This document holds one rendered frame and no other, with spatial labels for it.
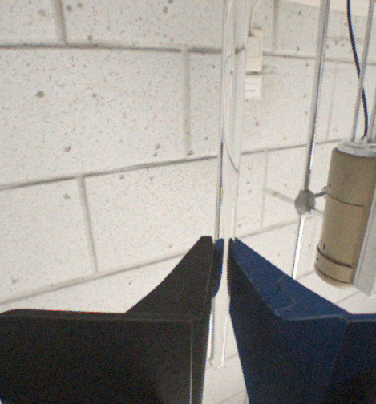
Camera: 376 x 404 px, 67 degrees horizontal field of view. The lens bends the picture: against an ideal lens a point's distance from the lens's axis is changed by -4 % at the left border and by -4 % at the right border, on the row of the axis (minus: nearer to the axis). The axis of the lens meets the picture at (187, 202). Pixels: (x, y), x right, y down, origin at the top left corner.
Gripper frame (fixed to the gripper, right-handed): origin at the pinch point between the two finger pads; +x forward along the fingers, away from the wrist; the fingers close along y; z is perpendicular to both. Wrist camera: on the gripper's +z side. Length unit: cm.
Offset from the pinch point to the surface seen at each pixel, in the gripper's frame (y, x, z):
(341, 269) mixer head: -23.3, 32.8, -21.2
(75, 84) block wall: 21, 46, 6
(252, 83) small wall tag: -12, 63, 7
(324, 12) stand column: -20, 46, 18
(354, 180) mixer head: -22.3, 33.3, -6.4
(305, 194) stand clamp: -20, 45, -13
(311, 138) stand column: -20, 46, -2
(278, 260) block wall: -26, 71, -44
